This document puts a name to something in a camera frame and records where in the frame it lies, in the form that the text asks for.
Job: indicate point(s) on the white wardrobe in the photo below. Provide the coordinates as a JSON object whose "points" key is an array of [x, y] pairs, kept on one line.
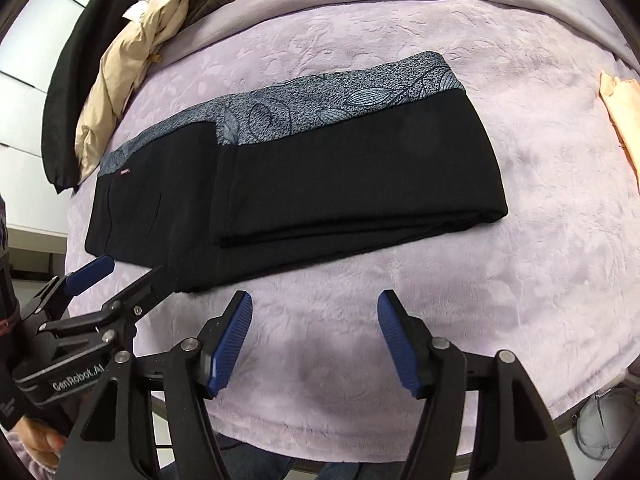
{"points": [[25, 110]]}

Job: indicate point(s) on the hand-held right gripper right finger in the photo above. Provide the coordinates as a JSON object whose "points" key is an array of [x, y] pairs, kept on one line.
{"points": [[400, 345]]}

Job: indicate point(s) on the lilac plush blanket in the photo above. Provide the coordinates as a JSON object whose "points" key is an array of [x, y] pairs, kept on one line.
{"points": [[450, 285]]}

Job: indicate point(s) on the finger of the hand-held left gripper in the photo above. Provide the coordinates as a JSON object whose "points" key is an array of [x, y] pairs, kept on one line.
{"points": [[90, 270], [145, 290]]}

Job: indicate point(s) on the peach cloth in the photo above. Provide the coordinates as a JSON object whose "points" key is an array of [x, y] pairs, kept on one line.
{"points": [[625, 115]]}

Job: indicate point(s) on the beige puffer jacket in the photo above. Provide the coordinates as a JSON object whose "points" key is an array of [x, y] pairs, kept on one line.
{"points": [[120, 70]]}

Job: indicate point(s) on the black pants with grey leaf trim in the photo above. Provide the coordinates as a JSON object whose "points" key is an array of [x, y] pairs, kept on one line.
{"points": [[325, 175]]}

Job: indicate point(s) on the black coat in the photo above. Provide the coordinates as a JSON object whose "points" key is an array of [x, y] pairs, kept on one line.
{"points": [[65, 85]]}

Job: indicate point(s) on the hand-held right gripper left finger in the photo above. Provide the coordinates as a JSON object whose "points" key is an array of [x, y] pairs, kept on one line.
{"points": [[227, 345]]}

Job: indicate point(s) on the person's left hand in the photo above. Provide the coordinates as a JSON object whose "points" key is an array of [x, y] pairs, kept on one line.
{"points": [[42, 440]]}

